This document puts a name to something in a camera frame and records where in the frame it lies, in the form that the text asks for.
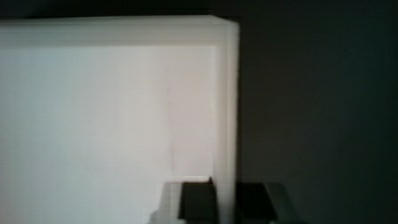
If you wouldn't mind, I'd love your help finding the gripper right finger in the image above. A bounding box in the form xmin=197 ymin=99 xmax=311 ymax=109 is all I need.
xmin=235 ymin=182 xmax=306 ymax=224

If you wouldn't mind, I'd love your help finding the white drawer cabinet box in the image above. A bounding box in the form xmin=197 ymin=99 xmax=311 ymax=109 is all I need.
xmin=0 ymin=16 xmax=240 ymax=224

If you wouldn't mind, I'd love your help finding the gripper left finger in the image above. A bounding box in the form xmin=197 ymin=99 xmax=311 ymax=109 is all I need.
xmin=155 ymin=177 xmax=217 ymax=224

